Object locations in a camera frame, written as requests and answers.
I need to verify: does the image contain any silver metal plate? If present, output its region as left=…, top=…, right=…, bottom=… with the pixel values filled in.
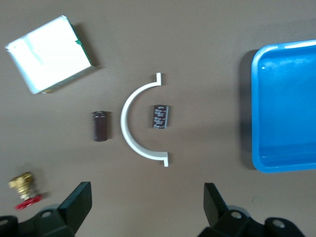
left=5, top=15, right=96, bottom=95

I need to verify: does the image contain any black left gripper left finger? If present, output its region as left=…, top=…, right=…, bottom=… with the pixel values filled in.
left=19, top=182, right=92, bottom=237

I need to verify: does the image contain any white curved plastic bracket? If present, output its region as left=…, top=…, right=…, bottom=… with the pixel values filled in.
left=120, top=72, right=170, bottom=167

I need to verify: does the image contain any black terminal block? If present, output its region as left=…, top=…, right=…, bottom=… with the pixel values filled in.
left=150, top=105, right=170, bottom=129

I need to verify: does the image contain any blue plastic tray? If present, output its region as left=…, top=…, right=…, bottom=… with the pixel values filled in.
left=251, top=39, right=316, bottom=173

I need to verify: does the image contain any plain dark brown capacitor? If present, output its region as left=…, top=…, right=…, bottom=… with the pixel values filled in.
left=91, top=111, right=109, bottom=142

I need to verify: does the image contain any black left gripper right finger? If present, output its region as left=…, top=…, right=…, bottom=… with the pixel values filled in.
left=197, top=182, right=262, bottom=237

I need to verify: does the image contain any brass valve red handle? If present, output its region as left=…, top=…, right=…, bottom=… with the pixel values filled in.
left=7, top=172, right=45, bottom=210

